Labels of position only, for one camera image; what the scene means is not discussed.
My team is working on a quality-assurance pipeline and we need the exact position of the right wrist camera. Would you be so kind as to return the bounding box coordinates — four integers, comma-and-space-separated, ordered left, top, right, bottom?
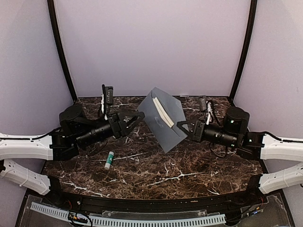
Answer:
199, 96, 207, 112

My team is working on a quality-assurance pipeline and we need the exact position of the black curved front rail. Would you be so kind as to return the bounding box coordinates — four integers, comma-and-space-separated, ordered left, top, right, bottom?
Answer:
44, 177, 265, 213

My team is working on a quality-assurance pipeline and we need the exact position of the black corner post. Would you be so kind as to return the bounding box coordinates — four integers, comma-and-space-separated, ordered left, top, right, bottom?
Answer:
47, 0, 78, 102
229, 0, 258, 102

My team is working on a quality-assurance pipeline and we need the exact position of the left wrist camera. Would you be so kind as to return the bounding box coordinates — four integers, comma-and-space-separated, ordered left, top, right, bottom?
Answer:
102, 84, 114, 105

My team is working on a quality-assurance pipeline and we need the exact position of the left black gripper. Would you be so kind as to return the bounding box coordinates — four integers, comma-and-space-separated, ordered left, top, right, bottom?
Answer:
75, 111, 145, 148

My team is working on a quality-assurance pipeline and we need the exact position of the white letter paper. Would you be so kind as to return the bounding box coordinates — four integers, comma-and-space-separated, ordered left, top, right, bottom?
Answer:
152, 97, 174, 128

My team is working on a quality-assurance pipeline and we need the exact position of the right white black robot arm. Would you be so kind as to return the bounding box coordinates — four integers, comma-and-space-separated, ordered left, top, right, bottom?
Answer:
177, 106, 303, 205

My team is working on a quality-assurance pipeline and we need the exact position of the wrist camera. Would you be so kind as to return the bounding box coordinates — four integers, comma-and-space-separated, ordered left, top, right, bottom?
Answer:
102, 84, 114, 105
199, 96, 207, 112

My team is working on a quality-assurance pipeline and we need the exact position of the green white glue stick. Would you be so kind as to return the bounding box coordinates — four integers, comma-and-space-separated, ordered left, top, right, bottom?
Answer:
104, 151, 114, 170

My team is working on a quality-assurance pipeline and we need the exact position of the right black corner post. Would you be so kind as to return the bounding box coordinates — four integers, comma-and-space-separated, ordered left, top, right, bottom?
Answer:
229, 0, 258, 102

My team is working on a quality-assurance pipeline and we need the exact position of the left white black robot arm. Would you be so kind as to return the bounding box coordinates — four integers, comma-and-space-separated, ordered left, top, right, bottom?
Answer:
0, 104, 145, 206

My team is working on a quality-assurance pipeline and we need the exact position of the grey blue envelope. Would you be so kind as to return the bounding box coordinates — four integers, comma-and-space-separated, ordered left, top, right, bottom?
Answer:
137, 87, 187, 153

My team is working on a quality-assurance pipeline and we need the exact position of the left black corner post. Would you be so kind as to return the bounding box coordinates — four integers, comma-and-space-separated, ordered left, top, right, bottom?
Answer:
47, 0, 78, 102

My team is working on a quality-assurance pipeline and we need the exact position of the light blue slotted cable duct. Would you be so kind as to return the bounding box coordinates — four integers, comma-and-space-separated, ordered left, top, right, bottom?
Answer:
30, 202, 226, 227

